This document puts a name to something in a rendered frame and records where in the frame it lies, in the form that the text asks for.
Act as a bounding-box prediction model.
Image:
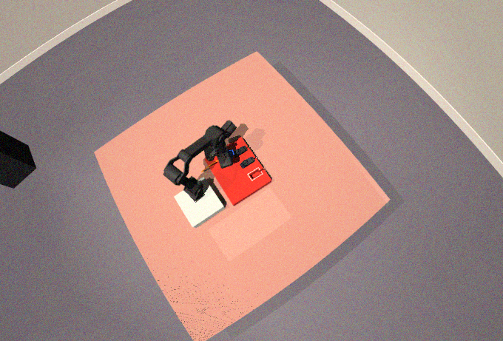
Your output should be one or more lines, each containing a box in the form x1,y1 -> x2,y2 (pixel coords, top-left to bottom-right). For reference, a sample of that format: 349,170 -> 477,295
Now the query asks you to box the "red flat plate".
205,137 -> 271,206

